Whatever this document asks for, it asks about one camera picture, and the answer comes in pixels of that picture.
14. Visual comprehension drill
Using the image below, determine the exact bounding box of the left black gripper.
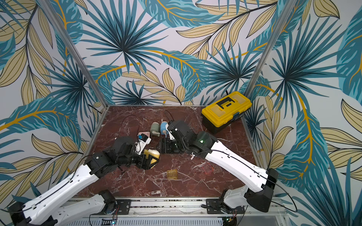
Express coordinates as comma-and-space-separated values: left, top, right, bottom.
117, 149, 160, 170

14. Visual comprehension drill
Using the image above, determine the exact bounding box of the yellow pencil sharpener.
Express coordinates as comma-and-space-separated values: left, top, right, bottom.
144, 149, 160, 169

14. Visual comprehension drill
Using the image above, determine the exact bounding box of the blue pencil sharpener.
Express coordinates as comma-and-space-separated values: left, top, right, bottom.
160, 121, 169, 137

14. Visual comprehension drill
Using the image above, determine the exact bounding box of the green pencil sharpener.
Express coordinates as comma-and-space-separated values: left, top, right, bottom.
150, 122, 161, 137

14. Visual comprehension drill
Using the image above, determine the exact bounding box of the yellow transparent tray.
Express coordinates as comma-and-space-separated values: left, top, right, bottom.
167, 169, 178, 179

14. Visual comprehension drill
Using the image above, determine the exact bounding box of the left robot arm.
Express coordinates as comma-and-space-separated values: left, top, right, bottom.
8, 134, 160, 226

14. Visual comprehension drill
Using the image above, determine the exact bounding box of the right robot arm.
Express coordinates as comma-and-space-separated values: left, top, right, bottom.
159, 120, 278, 213

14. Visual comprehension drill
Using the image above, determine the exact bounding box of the pink sharpener back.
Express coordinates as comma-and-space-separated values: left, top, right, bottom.
140, 131, 150, 137

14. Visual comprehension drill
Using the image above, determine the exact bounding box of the red transparent tray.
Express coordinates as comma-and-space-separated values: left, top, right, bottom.
201, 163, 215, 175

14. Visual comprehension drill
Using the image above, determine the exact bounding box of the yellow black toolbox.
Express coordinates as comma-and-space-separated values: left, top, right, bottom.
201, 91, 252, 134

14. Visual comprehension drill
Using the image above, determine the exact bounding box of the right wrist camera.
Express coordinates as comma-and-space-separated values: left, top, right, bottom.
166, 121, 176, 140

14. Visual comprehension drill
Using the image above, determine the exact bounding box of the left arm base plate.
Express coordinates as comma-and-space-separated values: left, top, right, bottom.
101, 199, 132, 215

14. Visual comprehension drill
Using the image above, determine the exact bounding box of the aluminium front rail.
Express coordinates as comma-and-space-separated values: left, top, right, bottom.
45, 197, 286, 226

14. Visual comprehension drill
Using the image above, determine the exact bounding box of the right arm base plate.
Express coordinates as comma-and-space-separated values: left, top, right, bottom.
206, 199, 245, 214

